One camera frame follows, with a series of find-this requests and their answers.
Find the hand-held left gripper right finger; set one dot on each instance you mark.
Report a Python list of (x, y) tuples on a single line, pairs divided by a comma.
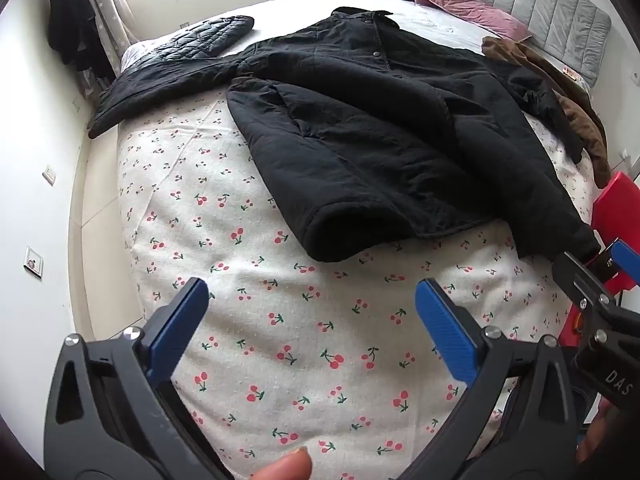
[(445, 332)]

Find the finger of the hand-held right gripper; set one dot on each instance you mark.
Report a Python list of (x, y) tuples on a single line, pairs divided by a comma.
[(582, 285), (627, 256)]

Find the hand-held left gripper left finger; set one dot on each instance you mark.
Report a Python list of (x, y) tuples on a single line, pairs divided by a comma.
[(175, 332)]

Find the black quilted jacket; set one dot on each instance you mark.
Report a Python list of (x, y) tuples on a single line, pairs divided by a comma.
[(375, 125)]

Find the dark hanging clothes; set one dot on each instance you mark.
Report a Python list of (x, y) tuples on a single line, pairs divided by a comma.
[(70, 25)]

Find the person's right hand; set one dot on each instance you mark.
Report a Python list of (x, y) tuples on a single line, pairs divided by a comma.
[(597, 437)]

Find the person's left hand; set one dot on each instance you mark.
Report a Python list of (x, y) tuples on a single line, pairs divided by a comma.
[(285, 467)]

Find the red plastic stool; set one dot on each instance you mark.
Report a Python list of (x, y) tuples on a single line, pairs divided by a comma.
[(620, 205)]

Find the cherry print bed sheet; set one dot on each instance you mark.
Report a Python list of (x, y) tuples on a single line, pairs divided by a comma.
[(300, 340)]

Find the brown garment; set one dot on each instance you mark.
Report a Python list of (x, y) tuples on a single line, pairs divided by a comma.
[(582, 115)]

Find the small red white packet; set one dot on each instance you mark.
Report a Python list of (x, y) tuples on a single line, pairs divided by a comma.
[(571, 74)]

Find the grey padded headboard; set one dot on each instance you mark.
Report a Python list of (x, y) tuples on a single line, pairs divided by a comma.
[(540, 5)]

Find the grey bed blanket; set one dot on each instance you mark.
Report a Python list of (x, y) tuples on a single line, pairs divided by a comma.
[(440, 25)]

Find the black puffer jacket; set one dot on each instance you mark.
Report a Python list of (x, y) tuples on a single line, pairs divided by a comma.
[(210, 35)]

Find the patterned curtain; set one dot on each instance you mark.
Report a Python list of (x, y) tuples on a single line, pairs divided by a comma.
[(107, 5)]

